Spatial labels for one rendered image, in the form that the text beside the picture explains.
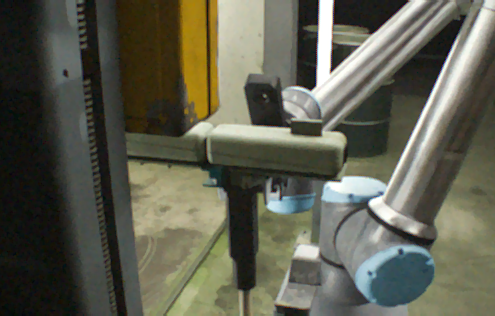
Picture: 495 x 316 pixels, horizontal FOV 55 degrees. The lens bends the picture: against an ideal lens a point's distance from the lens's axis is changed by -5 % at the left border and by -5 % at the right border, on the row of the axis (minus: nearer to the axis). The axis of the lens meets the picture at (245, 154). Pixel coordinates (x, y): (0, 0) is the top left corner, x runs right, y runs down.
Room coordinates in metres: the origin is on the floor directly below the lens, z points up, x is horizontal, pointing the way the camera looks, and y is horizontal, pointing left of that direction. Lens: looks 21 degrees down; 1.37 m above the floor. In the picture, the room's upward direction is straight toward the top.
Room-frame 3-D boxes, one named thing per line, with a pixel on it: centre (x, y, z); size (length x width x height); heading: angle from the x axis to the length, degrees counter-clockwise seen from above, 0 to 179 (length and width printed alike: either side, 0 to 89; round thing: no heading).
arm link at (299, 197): (0.85, -0.08, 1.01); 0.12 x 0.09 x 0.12; 10
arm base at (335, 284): (1.04, -0.25, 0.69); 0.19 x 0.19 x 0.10
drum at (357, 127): (3.78, -0.86, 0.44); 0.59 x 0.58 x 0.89; 178
